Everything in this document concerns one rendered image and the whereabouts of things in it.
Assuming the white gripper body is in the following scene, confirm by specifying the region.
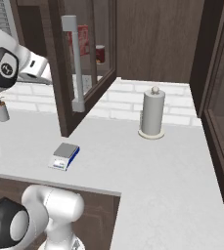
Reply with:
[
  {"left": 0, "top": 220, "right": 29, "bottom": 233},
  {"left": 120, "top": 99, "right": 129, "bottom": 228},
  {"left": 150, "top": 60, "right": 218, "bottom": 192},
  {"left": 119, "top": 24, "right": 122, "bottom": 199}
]
[{"left": 17, "top": 58, "right": 54, "bottom": 86}]

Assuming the dark wood glass cabinet door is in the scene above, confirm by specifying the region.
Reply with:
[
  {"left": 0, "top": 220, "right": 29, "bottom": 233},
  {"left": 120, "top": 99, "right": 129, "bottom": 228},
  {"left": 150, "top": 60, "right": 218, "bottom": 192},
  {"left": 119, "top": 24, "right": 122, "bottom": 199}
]
[{"left": 46, "top": 0, "right": 118, "bottom": 139}]

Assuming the red canned food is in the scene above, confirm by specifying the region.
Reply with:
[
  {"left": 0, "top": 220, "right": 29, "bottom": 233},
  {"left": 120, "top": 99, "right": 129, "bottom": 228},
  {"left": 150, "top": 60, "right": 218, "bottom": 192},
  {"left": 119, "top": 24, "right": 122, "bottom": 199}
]
[{"left": 95, "top": 44, "right": 107, "bottom": 65}]

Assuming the white blue digital scale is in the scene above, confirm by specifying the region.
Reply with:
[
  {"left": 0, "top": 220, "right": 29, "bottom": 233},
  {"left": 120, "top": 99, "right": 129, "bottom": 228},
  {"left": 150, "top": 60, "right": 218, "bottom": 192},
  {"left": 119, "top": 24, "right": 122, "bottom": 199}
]
[{"left": 47, "top": 142, "right": 81, "bottom": 172}]

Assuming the dark wood closed cabinet front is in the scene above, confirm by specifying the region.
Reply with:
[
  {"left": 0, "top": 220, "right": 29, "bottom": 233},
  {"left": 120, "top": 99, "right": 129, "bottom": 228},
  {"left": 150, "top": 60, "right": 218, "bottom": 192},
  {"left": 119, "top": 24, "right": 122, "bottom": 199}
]
[{"left": 115, "top": 0, "right": 205, "bottom": 84}]

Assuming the dark wood base cabinet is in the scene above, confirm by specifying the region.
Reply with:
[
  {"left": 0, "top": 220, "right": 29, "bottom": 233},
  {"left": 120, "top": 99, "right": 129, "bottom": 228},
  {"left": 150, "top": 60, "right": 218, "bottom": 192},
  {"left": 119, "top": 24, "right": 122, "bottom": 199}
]
[{"left": 0, "top": 175, "right": 122, "bottom": 250}]

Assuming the dark wood tall glass cabinet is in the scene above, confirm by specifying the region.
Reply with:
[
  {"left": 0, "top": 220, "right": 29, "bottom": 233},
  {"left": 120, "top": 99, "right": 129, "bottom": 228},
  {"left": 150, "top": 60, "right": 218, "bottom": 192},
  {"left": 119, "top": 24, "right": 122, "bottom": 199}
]
[{"left": 189, "top": 0, "right": 224, "bottom": 229}]

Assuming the red box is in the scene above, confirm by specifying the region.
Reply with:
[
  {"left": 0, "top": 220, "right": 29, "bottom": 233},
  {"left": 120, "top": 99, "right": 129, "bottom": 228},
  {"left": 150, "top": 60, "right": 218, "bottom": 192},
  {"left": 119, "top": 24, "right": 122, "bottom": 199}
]
[{"left": 67, "top": 24, "right": 90, "bottom": 57}]

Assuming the white soap dispenser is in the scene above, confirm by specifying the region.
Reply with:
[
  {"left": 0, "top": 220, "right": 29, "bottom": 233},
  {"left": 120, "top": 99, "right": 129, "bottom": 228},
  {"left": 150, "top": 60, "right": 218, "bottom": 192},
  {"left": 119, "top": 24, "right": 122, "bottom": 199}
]
[{"left": 0, "top": 96, "right": 11, "bottom": 123}]

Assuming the grey paper towel holder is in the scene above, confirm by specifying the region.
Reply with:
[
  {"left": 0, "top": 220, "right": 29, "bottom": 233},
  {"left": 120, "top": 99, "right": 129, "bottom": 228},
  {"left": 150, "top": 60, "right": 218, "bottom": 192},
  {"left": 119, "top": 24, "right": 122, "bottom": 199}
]
[{"left": 137, "top": 85, "right": 167, "bottom": 141}]

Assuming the grey cabinet door handle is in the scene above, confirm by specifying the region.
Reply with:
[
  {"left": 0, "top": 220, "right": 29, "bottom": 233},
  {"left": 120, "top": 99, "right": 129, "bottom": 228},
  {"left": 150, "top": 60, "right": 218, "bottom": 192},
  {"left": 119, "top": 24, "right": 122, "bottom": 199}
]
[{"left": 61, "top": 15, "right": 86, "bottom": 113}]

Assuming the white wall outlet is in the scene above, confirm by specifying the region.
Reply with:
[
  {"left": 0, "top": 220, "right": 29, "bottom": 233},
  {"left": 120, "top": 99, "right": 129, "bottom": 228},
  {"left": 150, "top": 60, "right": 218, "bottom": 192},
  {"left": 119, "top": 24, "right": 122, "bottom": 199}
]
[{"left": 81, "top": 74, "right": 94, "bottom": 96}]

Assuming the dark wood wall cabinet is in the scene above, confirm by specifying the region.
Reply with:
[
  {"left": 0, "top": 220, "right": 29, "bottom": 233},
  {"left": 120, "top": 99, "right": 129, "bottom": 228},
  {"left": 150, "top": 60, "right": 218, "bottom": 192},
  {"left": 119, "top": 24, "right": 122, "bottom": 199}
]
[{"left": 9, "top": 0, "right": 118, "bottom": 82}]

